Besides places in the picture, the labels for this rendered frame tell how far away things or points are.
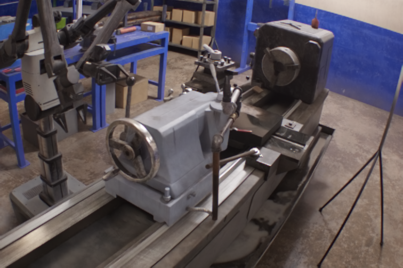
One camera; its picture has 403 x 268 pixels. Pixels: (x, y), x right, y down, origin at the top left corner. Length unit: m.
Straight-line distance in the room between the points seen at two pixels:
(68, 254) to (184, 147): 0.60
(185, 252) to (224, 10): 5.54
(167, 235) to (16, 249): 0.54
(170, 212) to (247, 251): 0.71
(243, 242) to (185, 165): 0.73
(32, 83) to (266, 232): 1.47
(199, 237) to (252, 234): 0.71
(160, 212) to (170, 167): 0.16
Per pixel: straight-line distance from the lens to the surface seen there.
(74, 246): 1.29
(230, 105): 1.03
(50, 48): 1.28
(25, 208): 2.24
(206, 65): 1.92
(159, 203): 1.17
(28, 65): 1.76
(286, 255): 2.37
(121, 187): 1.27
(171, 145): 1.15
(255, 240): 1.84
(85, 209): 1.28
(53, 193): 2.14
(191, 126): 1.23
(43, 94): 1.80
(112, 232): 1.34
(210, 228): 1.24
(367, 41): 5.64
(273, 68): 2.29
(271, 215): 2.02
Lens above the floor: 1.67
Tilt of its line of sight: 25 degrees down
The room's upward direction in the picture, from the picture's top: 6 degrees clockwise
